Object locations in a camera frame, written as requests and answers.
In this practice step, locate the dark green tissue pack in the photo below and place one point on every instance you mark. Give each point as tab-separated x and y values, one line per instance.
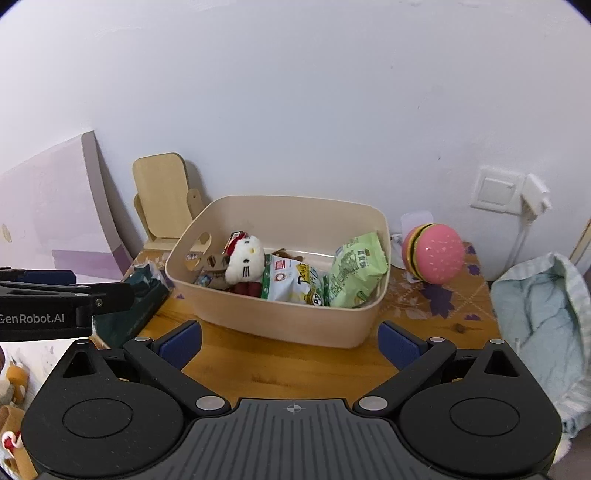
150	289

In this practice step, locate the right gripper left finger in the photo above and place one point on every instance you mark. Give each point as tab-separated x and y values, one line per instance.
160	363

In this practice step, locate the white wall socket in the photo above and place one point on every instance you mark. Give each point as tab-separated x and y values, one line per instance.
498	190

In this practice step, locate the purple white board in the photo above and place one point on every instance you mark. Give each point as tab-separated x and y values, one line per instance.
55	214

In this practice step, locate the beige plastic storage bin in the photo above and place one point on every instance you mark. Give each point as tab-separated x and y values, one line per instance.
309	230

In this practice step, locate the pink burger toy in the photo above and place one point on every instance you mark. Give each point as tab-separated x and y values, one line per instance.
433	253

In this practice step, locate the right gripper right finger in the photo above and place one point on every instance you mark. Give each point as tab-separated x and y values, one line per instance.
420	364

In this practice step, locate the light blue cloth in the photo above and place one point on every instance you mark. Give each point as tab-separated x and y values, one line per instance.
543	311

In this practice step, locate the green snack bag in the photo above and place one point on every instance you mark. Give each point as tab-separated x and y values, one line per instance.
357	269

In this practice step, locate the white plush kitty toy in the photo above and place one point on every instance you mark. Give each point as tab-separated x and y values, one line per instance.
246	259

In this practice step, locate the wooden phone stand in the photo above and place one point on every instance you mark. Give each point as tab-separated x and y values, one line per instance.
164	202

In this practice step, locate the beige zigzag hair claw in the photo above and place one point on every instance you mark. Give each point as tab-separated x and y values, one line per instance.
211	273

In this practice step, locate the white Olympic snack bag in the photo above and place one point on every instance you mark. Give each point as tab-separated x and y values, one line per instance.
292	281

